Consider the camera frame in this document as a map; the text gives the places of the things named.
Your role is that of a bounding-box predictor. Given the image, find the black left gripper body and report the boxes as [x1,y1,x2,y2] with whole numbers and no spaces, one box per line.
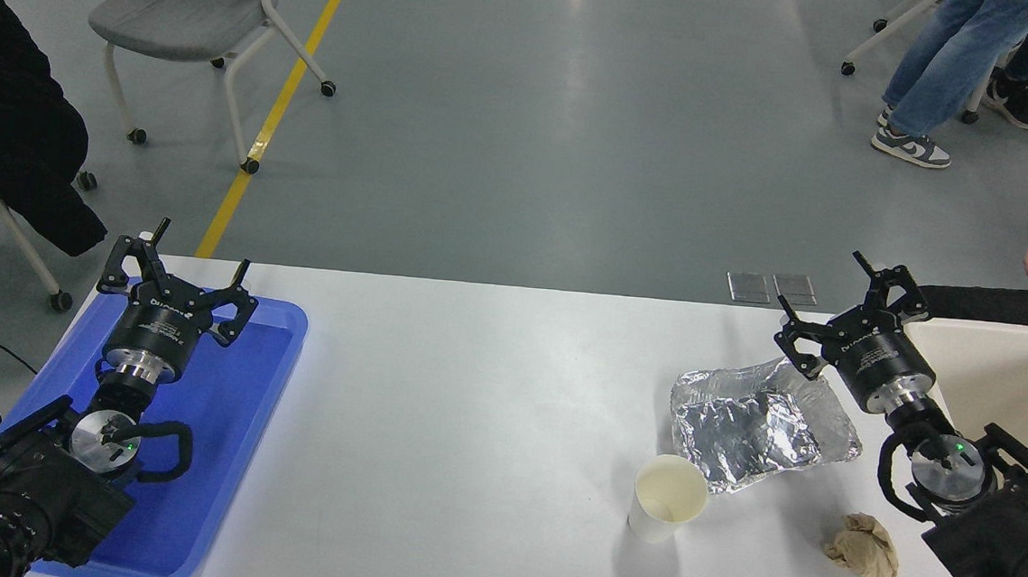
[107,281,217,369]

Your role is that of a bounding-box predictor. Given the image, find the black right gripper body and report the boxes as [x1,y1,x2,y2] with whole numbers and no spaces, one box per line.
[819,311,940,403]

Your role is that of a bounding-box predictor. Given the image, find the white paper cup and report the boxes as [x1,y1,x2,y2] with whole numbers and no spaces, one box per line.
[625,451,712,548]

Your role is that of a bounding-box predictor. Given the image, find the metal floor outlet plate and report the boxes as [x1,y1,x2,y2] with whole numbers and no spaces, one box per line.
[726,271,772,304]
[772,273,819,307]

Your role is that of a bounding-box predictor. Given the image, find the blue plastic tray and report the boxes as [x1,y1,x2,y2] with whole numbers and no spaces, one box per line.
[0,269,311,577]

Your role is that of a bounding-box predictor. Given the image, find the white-legged chair with castors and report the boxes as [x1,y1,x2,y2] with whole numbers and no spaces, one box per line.
[0,157,100,315]

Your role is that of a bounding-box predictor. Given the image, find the crumpled foil tray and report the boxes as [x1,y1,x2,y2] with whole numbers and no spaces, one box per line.
[664,348,869,506]

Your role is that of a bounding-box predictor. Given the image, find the large pale bin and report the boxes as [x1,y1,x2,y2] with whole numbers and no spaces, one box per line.
[887,316,1028,577]

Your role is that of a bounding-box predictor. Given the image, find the crumpled tan paper ball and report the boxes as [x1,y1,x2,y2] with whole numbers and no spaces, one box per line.
[821,510,903,577]

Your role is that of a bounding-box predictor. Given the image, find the grey chair on castors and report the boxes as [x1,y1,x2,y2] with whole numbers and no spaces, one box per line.
[78,0,343,181]

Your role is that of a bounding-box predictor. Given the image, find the white chair leg with castor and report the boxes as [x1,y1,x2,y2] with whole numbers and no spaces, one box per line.
[840,0,947,83]

